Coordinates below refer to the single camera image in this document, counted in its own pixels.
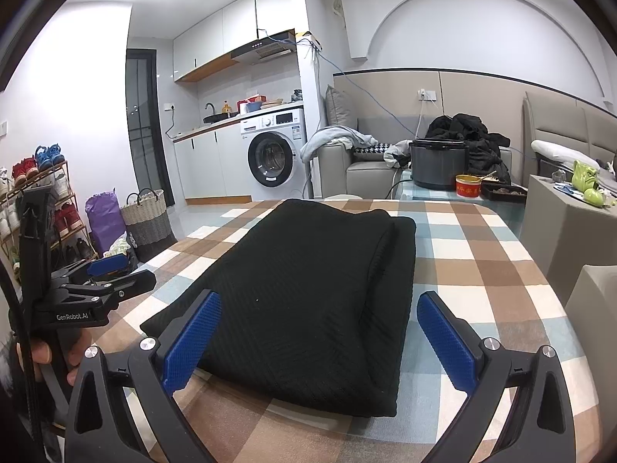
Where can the grey sofa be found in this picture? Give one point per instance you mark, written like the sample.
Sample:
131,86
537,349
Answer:
361,173

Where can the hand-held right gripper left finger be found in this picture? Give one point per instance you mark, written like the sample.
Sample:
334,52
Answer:
193,342

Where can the grey cushion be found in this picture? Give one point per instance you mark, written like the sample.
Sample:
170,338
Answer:
340,106

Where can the green figurine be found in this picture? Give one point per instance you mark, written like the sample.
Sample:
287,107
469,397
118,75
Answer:
585,176

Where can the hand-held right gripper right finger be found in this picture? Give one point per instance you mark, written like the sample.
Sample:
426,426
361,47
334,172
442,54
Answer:
446,342

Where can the light grey garment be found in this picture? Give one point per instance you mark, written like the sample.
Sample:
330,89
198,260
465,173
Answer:
332,140

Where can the houndstooth cloth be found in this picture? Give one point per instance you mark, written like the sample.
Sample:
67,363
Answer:
376,146

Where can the checked table cover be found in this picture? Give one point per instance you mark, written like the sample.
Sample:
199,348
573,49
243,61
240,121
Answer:
482,289

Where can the white wall socket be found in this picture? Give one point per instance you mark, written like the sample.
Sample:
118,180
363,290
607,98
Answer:
426,94

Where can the white router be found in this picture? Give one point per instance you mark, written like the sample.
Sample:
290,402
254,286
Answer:
308,41

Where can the black food tray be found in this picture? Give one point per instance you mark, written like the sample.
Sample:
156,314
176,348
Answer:
503,193

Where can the white round stool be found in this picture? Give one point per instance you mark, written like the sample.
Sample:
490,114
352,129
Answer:
343,197

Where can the black knit sweater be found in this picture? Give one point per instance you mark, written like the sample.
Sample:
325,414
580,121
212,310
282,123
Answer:
299,299

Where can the pile of black clothes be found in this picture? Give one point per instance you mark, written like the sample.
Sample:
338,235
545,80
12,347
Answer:
462,130

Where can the steel range hood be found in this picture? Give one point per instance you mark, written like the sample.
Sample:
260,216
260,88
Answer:
265,50

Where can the white wall cabinets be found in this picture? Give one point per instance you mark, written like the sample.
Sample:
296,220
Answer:
207,43

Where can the white pillow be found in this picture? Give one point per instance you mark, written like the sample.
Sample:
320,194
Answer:
559,150

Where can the white kitchen base cabinets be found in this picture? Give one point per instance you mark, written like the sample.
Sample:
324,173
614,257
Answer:
207,164

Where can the grey upholstered side cabinet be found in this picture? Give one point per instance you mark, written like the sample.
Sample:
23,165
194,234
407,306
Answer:
554,236

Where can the grey padded headboard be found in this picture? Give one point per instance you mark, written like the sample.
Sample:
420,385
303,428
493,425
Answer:
554,120

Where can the purple bag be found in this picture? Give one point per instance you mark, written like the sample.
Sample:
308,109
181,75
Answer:
103,222

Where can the person's left hand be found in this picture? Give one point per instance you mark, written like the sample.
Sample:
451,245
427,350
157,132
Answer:
31,353

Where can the grey upholstered bench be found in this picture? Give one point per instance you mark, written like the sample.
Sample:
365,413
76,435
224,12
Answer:
595,323

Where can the white cloth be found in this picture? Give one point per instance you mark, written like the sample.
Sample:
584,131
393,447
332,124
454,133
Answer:
396,154

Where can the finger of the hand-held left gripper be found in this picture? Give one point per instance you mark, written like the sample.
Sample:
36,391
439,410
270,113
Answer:
125,284
111,264

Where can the shoe rack with shoes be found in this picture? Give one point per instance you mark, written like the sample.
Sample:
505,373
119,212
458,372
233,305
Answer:
62,212

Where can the black faucet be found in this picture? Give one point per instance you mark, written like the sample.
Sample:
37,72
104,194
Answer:
210,107

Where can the small green toy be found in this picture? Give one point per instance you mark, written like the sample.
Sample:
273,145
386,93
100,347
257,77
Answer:
594,197

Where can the dark glass door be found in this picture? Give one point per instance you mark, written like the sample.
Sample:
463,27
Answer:
144,130

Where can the white plastic bag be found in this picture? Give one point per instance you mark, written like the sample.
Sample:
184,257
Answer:
120,248

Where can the red instant noodle cup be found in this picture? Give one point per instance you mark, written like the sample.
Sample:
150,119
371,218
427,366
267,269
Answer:
467,189

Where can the woven laundry basket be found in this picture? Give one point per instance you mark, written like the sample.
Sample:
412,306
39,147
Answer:
147,222

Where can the dark electric cooker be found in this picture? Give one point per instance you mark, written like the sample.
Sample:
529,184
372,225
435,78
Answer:
436,166

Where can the white washing machine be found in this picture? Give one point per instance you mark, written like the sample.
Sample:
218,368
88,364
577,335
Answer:
274,164

